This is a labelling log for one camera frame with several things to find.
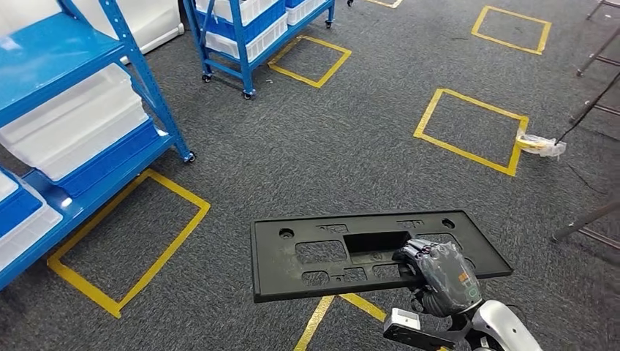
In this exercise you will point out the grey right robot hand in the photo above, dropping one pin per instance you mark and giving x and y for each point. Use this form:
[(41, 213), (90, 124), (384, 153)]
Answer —
[(445, 281)]

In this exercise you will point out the black plastic license plate frame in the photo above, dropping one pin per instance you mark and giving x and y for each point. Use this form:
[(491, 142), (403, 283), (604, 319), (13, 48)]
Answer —
[(276, 271)]

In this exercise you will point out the blue metal shelf rack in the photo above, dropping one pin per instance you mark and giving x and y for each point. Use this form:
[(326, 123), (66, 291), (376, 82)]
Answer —
[(48, 53), (244, 68)]

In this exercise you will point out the yellow floor tape square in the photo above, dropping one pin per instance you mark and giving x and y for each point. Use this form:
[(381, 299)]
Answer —
[(455, 148), (542, 38), (315, 322), (387, 4), (334, 63), (77, 283)]

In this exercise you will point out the pale wrist camera on bracket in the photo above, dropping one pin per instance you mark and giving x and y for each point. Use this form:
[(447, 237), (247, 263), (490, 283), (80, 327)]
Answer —
[(407, 329)]

